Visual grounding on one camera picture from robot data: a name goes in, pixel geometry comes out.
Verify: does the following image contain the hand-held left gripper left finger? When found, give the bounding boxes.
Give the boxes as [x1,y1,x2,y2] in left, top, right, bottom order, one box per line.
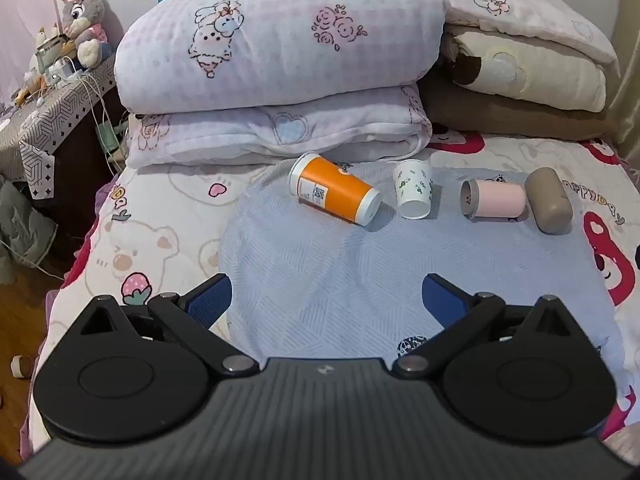
[74,273,260,377]

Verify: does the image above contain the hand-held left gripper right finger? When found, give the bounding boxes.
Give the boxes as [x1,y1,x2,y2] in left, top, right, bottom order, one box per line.
[391,273,578,377]

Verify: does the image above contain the white cup with green print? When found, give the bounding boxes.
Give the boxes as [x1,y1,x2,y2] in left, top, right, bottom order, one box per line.
[392,159,434,220]

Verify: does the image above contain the pink cup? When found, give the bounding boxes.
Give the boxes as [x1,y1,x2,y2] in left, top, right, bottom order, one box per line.
[460,178,527,222]

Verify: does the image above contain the taupe cup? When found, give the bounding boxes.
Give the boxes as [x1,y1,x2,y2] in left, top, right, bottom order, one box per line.
[525,167,573,235]

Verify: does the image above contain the orange paper cup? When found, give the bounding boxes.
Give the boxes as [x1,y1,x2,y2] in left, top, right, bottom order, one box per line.
[288,152,382,226]

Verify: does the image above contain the cartoon printed bed sheet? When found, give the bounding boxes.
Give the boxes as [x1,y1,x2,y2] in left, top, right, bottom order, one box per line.
[27,130,640,466]

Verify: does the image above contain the light blue textured cloth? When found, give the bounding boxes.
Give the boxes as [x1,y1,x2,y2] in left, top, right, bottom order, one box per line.
[217,152,626,376]

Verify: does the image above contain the brown folded blanket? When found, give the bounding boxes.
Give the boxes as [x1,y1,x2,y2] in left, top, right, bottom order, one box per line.
[420,67,621,141]

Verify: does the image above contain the pale green device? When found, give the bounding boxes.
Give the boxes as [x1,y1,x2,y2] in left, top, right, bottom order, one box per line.
[96,120,126,158]

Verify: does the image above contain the grey cloth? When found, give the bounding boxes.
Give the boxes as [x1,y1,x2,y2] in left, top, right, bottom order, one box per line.
[0,175,58,286]

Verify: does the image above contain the beige folded blanket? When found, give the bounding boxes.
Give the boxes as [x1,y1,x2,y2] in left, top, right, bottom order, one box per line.
[442,25,608,113]

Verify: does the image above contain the bedside table with patterned cloth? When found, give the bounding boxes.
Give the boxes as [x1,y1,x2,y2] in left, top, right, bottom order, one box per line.
[0,55,126,201]

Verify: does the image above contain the beige curtain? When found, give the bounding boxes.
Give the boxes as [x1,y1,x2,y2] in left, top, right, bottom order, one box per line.
[602,55,640,161]

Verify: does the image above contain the pink checked folded quilt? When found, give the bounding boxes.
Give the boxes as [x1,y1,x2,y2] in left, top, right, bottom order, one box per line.
[114,0,448,168]

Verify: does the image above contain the pink printed pillow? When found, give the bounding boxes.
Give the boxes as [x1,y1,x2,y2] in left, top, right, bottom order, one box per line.
[390,0,621,66]

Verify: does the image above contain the grey bunny plush toy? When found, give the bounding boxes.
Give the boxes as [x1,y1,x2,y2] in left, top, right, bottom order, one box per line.
[52,0,109,68]

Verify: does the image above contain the white cables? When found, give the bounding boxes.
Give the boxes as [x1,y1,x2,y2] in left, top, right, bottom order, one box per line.
[70,57,132,171]

